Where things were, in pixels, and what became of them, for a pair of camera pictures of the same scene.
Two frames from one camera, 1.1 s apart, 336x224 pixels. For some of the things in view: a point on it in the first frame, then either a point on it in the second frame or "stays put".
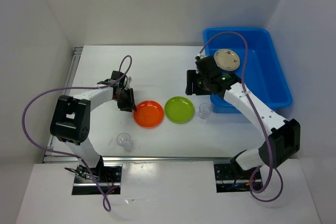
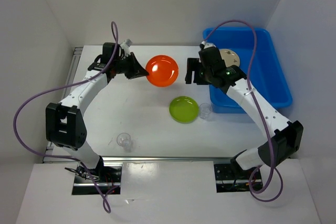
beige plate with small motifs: x=227 y=59 stays put
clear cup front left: x=124 y=140 stays put
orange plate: x=149 y=115 → x=163 y=70
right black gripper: x=191 y=76 → x=193 y=64
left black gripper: x=130 y=103 → x=137 y=70
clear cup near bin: x=205 y=109 stays put
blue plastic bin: x=265 y=77 stays put
